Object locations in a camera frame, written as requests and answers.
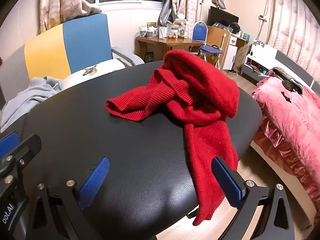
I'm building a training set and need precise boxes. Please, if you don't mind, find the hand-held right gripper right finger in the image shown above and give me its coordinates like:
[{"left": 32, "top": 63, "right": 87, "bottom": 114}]
[{"left": 211, "top": 156, "right": 298, "bottom": 240}]

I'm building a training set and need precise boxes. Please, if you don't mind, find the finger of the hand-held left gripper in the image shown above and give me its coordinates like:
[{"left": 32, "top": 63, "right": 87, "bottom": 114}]
[{"left": 0, "top": 132, "right": 42, "bottom": 182}]

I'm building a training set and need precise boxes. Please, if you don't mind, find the white printed cushion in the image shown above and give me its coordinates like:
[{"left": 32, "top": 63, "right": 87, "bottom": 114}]
[{"left": 61, "top": 59, "right": 125, "bottom": 90}]

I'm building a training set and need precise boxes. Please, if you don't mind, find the starfish patterned curtain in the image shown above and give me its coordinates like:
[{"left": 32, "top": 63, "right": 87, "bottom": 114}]
[
  {"left": 170, "top": 0, "right": 198, "bottom": 26},
  {"left": 37, "top": 0, "right": 88, "bottom": 34}
]

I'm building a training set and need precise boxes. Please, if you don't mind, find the grey yellow blue armchair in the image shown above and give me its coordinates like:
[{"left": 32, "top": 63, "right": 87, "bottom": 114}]
[{"left": 0, "top": 13, "right": 145, "bottom": 110}]

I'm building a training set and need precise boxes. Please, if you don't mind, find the light blue hoodie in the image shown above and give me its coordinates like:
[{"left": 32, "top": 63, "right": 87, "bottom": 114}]
[{"left": 0, "top": 76, "right": 63, "bottom": 130}]

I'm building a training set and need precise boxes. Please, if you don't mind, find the red knitted sweater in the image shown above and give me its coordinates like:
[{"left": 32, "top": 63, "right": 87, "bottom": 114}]
[{"left": 105, "top": 49, "right": 240, "bottom": 227}]

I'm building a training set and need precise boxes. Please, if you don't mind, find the wooden computer desk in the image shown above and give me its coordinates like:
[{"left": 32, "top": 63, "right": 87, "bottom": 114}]
[{"left": 206, "top": 26, "right": 248, "bottom": 71}]

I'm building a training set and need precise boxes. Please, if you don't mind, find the white bottle box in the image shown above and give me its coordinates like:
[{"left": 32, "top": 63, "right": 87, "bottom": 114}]
[{"left": 178, "top": 20, "right": 190, "bottom": 39}]

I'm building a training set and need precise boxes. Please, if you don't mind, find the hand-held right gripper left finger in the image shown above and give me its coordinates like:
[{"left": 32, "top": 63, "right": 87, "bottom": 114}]
[{"left": 30, "top": 157, "right": 110, "bottom": 240}]

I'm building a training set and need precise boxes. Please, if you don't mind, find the pink ruffled quilt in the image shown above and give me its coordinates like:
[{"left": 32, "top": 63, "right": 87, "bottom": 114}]
[{"left": 249, "top": 67, "right": 320, "bottom": 210}]

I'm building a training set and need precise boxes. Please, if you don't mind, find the pink patterned curtain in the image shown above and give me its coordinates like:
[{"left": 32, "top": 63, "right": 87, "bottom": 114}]
[{"left": 269, "top": 0, "right": 320, "bottom": 63}]

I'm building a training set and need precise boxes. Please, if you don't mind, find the grey bed headboard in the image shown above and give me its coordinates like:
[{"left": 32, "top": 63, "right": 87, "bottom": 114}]
[{"left": 275, "top": 50, "right": 314, "bottom": 90}]

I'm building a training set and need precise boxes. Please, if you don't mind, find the brown wooden table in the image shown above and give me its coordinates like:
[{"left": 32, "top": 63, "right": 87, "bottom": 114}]
[{"left": 136, "top": 35, "right": 208, "bottom": 61}]

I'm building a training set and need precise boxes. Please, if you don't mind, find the white patterned box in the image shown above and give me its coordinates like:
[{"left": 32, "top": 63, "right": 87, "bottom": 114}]
[{"left": 251, "top": 39, "right": 268, "bottom": 55}]

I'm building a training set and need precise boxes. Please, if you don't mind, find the beige blanket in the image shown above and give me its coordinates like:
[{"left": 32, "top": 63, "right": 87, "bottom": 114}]
[{"left": 75, "top": 0, "right": 102, "bottom": 16}]

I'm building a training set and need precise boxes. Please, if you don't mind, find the blue folding chair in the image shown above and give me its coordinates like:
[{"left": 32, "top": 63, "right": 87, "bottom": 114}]
[{"left": 189, "top": 21, "right": 224, "bottom": 68}]

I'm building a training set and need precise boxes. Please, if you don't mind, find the black monitor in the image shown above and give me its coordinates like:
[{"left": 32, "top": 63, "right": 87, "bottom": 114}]
[{"left": 207, "top": 6, "right": 239, "bottom": 27}]

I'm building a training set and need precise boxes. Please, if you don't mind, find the dark patterned cloth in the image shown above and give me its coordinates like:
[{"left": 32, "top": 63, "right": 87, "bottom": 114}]
[{"left": 271, "top": 67, "right": 303, "bottom": 96}]

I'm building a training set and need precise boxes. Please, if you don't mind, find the grey plastic bag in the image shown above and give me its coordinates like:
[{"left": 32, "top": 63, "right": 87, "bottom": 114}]
[{"left": 158, "top": 2, "right": 176, "bottom": 27}]

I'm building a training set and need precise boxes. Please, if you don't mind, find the white low cabinet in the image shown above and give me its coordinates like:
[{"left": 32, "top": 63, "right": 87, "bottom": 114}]
[{"left": 241, "top": 54, "right": 278, "bottom": 81}]

